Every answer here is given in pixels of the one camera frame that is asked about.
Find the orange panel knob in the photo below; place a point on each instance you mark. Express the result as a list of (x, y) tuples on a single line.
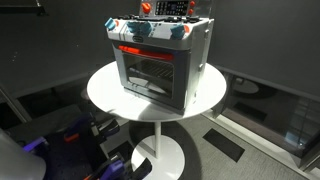
[(146, 7)]

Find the black spring clamp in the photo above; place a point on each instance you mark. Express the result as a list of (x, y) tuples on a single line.
[(140, 168), (108, 128)]

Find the black rectangular floor panel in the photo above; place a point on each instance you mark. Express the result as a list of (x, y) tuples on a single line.
[(223, 145)]

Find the black toy keypad display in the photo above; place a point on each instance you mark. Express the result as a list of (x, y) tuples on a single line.
[(171, 7)]

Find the dark glass partition panel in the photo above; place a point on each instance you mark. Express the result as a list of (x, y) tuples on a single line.
[(273, 113)]

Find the grey toy oven door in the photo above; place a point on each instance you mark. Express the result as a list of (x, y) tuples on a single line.
[(181, 83)]

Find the blue stove knob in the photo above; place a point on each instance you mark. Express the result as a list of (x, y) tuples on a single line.
[(132, 26), (146, 28), (109, 23), (177, 31)]

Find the white grey toy stove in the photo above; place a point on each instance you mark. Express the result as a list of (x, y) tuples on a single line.
[(196, 66)]

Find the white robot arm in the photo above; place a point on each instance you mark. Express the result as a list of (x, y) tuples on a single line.
[(16, 160)]

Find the small orange round button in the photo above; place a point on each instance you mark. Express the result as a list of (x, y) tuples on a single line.
[(190, 12), (192, 3)]

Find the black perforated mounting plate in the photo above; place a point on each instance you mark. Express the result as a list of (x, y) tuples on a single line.
[(66, 160)]

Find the orange clamp clip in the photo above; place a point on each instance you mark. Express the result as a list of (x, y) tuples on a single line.
[(71, 137)]

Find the purple spring clamp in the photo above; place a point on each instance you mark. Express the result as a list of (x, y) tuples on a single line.
[(82, 120), (113, 168), (33, 144)]

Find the round white pedestal table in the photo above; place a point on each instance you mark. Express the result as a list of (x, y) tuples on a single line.
[(103, 88)]

